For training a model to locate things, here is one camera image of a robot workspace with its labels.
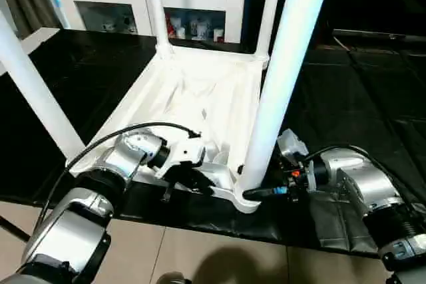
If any white plastic table top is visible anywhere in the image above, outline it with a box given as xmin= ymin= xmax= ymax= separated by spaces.
xmin=67 ymin=48 xmax=270 ymax=215

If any white plastic table leg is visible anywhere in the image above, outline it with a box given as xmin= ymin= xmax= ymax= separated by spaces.
xmin=254 ymin=0 xmax=285 ymax=69
xmin=145 ymin=0 xmax=175 ymax=59
xmin=0 ymin=11 xmax=86 ymax=160
xmin=238 ymin=0 xmax=335 ymax=195

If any crumpled black plastic sheet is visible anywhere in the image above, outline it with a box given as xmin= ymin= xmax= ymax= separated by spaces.
xmin=266 ymin=38 xmax=426 ymax=258

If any black work mat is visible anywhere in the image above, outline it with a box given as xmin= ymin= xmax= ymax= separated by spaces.
xmin=0 ymin=28 xmax=426 ymax=258

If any dark low furniture silver edge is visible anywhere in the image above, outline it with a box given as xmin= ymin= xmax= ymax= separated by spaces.
xmin=333 ymin=28 xmax=426 ymax=49

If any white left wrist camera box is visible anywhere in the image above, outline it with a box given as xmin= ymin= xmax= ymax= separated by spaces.
xmin=160 ymin=138 xmax=206 ymax=182

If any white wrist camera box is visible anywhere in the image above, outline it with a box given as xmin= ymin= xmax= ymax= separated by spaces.
xmin=160 ymin=138 xmax=206 ymax=182
xmin=277 ymin=130 xmax=309 ymax=164

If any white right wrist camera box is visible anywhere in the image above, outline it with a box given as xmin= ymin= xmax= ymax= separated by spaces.
xmin=277 ymin=130 xmax=309 ymax=164

